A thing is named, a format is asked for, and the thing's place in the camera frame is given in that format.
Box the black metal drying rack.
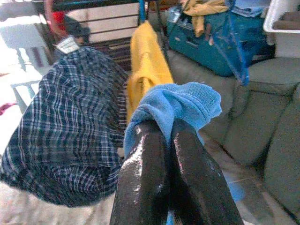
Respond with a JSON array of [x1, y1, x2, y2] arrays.
[[30, 0, 169, 71]]

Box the blue suitcase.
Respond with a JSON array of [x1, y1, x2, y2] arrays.
[[166, 9, 269, 77]]

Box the pink hanger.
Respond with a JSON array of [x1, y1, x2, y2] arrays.
[[43, 0, 61, 36]]

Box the brown folded cloth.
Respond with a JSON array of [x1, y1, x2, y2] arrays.
[[273, 11, 300, 30]]

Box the blue plastic hanger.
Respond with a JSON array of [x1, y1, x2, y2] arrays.
[[210, 11, 251, 87], [138, 0, 147, 24]]

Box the light blue folded towel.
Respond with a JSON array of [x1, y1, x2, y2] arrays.
[[231, 0, 271, 18]]

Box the green sofa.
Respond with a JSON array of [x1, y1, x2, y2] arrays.
[[167, 50, 300, 221]]

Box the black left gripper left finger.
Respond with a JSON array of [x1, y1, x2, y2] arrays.
[[109, 120, 171, 225]]

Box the mustard yellow garment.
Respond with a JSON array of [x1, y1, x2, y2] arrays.
[[182, 0, 230, 38]]

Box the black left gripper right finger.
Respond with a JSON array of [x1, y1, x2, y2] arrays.
[[168, 119, 245, 225]]

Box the seated person in red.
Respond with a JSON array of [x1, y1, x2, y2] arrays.
[[50, 11, 91, 44]]

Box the blue plaid shorts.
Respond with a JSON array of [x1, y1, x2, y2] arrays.
[[0, 35, 129, 209]]

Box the yellow printed T-shirt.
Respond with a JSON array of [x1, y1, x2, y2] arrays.
[[126, 20, 174, 124]]

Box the white child stool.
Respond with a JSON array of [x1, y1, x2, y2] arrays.
[[0, 15, 51, 113]]

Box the white plastic crate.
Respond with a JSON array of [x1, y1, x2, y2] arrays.
[[262, 0, 300, 59]]

